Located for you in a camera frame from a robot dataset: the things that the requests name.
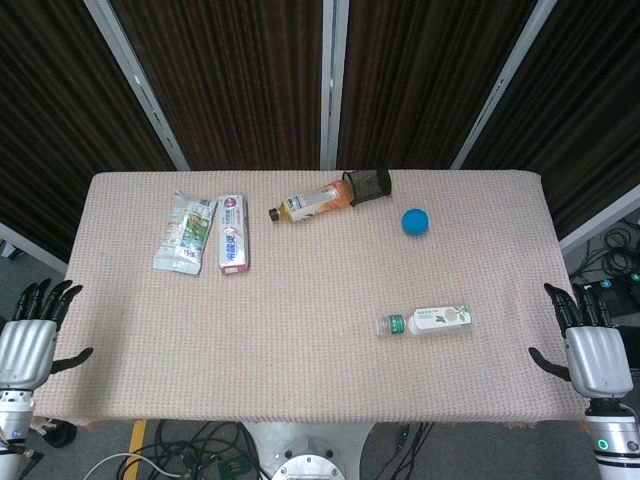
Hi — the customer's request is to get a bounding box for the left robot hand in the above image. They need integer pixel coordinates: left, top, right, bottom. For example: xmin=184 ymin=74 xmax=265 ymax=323
xmin=0 ymin=278 xmax=95 ymax=390

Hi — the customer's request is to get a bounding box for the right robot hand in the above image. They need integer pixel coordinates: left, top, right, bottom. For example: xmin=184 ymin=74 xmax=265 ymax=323
xmin=528 ymin=282 xmax=634 ymax=400

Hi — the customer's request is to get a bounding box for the transparent plastic bottle green label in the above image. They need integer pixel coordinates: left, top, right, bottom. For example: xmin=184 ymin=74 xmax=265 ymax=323
xmin=375 ymin=303 xmax=475 ymax=339

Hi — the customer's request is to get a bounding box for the orange tea bottle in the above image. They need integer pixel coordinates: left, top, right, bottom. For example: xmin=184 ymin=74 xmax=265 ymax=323
xmin=268 ymin=179 xmax=357 ymax=225

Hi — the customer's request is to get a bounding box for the black electronics box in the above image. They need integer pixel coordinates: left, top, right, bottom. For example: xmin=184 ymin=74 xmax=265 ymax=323
xmin=574 ymin=278 xmax=640 ymax=331

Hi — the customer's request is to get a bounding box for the black table caster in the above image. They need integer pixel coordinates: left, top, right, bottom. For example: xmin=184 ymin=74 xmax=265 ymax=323
xmin=43 ymin=419 xmax=77 ymax=447

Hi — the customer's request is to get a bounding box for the yellow floor tape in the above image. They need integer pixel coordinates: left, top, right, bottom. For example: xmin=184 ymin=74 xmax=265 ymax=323
xmin=122 ymin=419 xmax=149 ymax=480

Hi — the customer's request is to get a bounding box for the white green snack packet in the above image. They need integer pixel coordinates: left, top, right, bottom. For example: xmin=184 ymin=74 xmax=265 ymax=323
xmin=151 ymin=191 xmax=219 ymax=276

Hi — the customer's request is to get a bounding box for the blue ball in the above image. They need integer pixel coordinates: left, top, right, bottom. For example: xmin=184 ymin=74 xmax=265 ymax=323
xmin=401 ymin=208 xmax=431 ymax=238

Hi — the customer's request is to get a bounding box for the pink white toothpaste box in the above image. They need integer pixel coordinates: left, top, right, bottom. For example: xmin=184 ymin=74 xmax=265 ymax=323
xmin=217 ymin=193 xmax=251 ymax=275

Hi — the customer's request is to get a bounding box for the dark brown partition panel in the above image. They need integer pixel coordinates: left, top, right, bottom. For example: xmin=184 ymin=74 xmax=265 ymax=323
xmin=462 ymin=0 xmax=640 ymax=236
xmin=337 ymin=0 xmax=541 ymax=171
xmin=0 ymin=0 xmax=176 ymax=261
xmin=109 ymin=0 xmax=324 ymax=171

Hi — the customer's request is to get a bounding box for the pink woven tablecloth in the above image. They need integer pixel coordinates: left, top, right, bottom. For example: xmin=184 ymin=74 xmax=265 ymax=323
xmin=32 ymin=169 xmax=589 ymax=431

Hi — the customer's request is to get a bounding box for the black mesh pen holder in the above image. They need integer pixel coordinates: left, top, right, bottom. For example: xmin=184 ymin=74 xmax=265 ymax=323
xmin=342 ymin=167 xmax=392 ymax=208

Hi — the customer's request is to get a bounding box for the white robot torso base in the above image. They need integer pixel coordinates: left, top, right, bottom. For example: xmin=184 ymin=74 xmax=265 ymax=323
xmin=239 ymin=422 xmax=376 ymax=480

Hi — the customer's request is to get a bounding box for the black cable bundle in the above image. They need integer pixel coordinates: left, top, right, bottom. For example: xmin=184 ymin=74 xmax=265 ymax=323
xmin=362 ymin=422 xmax=436 ymax=480
xmin=144 ymin=419 xmax=254 ymax=480
xmin=569 ymin=214 xmax=640 ymax=284

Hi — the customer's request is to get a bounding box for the gray metal partition rail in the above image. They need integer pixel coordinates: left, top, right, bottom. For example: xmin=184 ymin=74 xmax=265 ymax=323
xmin=0 ymin=222 xmax=69 ymax=275
xmin=559 ymin=184 xmax=640 ymax=251

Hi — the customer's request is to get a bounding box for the white cable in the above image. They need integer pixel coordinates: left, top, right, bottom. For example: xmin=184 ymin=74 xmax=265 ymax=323
xmin=82 ymin=452 xmax=187 ymax=480

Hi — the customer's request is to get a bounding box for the gray metal partition post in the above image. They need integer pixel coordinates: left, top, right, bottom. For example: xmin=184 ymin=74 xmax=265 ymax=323
xmin=318 ymin=0 xmax=350 ymax=171
xmin=449 ymin=0 xmax=559 ymax=171
xmin=82 ymin=0 xmax=191 ymax=172

